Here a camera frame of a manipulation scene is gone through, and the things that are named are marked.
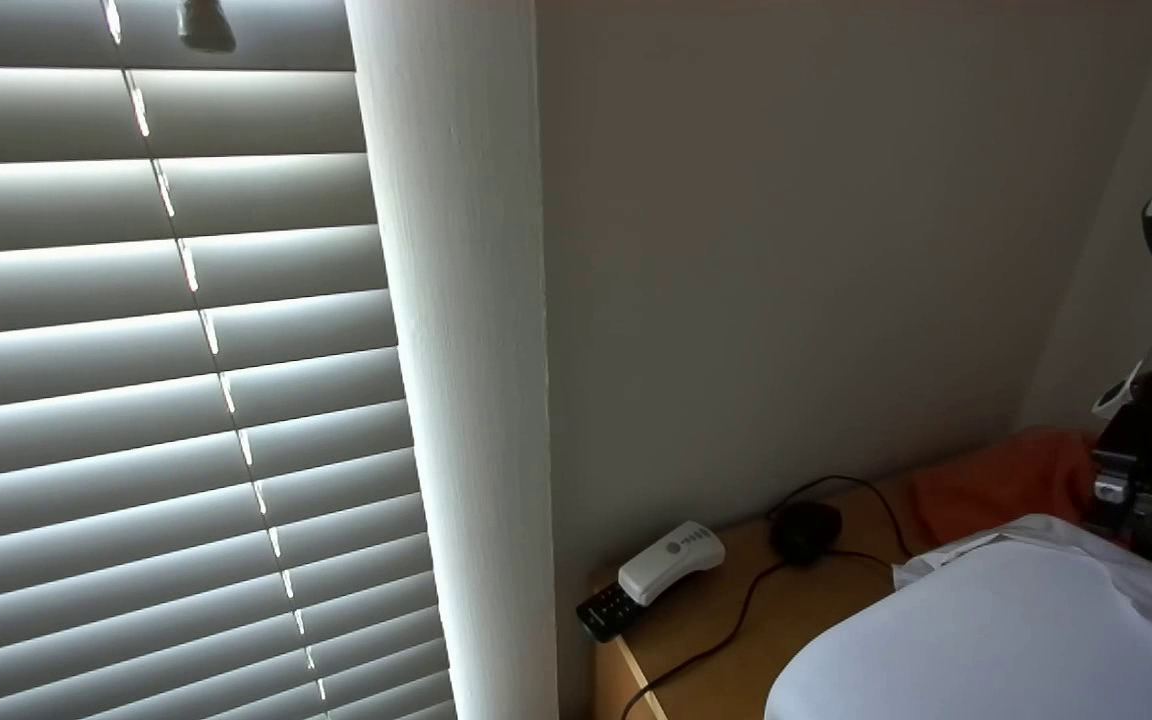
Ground orange cloth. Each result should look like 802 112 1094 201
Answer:
897 428 1152 596

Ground thin black cable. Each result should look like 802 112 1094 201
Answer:
612 468 929 720

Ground black remote control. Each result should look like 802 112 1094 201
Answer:
572 580 648 646

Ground white window blinds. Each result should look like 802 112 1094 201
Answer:
0 0 460 720

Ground white handheld device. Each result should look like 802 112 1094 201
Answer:
612 515 728 609

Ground black round adapter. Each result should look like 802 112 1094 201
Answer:
769 496 847 563

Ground long wooden dresser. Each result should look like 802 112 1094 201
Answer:
589 465 951 720

